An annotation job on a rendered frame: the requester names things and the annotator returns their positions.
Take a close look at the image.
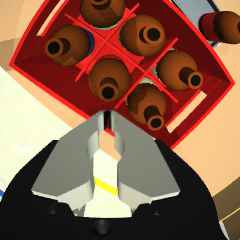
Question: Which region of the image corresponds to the dark red crate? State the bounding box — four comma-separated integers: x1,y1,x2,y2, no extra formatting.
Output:
9,0,235,149

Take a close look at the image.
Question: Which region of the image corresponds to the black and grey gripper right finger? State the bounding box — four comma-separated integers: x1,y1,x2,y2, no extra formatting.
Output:
108,110,228,240

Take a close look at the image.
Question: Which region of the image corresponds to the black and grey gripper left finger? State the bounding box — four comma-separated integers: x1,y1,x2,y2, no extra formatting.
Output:
0,110,108,237

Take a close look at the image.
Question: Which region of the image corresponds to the grey tray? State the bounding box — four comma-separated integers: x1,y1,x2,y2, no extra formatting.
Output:
170,0,220,49

